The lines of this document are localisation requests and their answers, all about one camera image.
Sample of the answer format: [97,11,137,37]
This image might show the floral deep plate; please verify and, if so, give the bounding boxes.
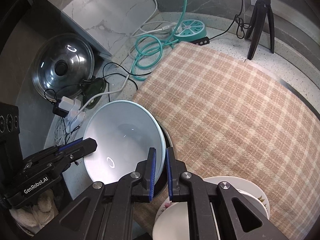
[152,202,190,240]
[204,176,270,219]

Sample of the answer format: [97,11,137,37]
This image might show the teal power cable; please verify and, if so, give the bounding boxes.
[131,0,188,81]

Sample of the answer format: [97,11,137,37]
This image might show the floral deep plate on mat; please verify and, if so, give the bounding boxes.
[204,176,270,219]

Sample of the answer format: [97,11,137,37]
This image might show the black box device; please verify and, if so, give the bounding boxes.
[1,102,23,194]

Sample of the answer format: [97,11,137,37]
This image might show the white cable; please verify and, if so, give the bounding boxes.
[75,0,181,120]

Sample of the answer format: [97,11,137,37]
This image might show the thin black cable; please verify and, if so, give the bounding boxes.
[207,0,251,41]

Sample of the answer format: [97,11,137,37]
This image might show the stainless steel bowl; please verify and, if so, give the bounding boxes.
[153,121,174,199]

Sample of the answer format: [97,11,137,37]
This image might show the glass pot lid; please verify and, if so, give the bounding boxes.
[31,33,94,101]

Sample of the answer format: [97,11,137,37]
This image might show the white charger plug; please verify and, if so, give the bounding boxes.
[59,96,81,112]

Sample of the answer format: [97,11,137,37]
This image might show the beige plaid cloth mat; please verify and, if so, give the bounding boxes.
[133,42,319,239]

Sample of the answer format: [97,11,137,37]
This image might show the teal round power strip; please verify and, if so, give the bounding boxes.
[174,20,210,46]

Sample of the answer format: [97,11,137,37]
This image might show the black tripod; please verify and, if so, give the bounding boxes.
[245,0,275,60]

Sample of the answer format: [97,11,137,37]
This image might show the beige towel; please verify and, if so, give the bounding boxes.
[9,189,58,236]

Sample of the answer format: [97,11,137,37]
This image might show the light blue bowl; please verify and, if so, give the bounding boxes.
[83,100,166,184]

